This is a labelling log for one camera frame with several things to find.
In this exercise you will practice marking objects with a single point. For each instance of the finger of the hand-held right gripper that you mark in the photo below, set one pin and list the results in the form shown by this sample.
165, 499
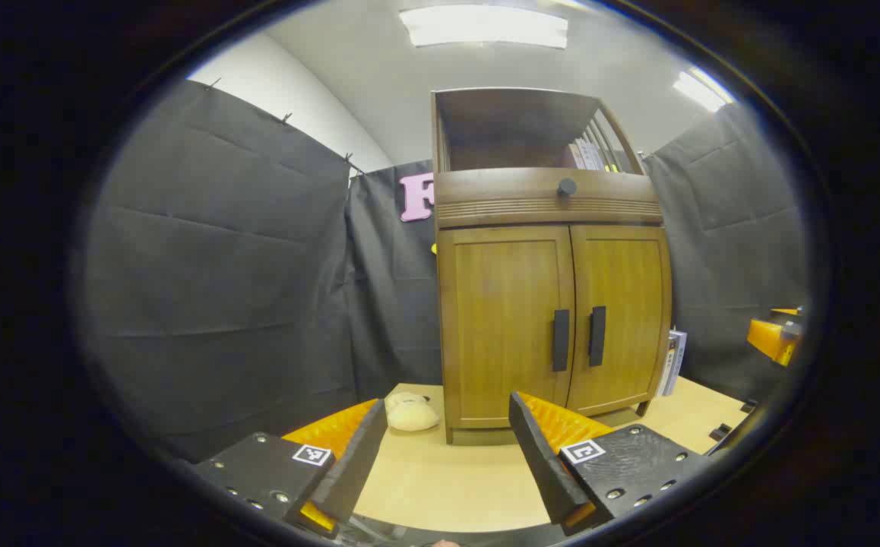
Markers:
770, 334

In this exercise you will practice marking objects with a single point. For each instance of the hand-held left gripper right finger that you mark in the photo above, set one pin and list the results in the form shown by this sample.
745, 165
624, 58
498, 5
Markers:
542, 463

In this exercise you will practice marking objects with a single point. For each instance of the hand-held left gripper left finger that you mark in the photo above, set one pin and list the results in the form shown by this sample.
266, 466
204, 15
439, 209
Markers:
352, 471

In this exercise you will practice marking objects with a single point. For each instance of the wooden cabinet door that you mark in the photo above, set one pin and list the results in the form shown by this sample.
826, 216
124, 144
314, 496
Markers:
630, 304
501, 319

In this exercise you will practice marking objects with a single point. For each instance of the wooden double-door shoe cabinet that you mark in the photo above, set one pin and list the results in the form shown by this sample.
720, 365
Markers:
516, 129

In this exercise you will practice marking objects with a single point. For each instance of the wooden cabinet drawer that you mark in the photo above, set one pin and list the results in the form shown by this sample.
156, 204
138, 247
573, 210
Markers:
501, 197

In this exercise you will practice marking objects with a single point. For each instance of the small black block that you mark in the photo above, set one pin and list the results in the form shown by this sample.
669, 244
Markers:
748, 406
720, 432

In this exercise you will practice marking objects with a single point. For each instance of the cream plush toy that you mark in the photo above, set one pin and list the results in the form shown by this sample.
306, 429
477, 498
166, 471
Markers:
412, 414

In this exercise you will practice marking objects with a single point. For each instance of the blue cover book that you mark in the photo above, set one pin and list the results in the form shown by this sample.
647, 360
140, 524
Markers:
679, 353

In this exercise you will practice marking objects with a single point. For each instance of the white spine book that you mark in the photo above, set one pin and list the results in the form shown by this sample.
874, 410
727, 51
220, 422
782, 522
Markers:
666, 372

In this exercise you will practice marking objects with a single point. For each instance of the black backdrop cloth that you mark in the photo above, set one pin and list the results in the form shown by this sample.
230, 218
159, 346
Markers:
220, 266

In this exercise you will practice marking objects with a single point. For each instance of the black round drawer knob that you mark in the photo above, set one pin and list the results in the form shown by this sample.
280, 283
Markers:
567, 187

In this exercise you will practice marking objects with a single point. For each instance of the small ceiling light panel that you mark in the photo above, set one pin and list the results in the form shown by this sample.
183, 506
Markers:
702, 90

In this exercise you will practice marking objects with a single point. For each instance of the large ceiling light panel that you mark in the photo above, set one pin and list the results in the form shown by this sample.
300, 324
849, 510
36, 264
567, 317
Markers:
483, 26

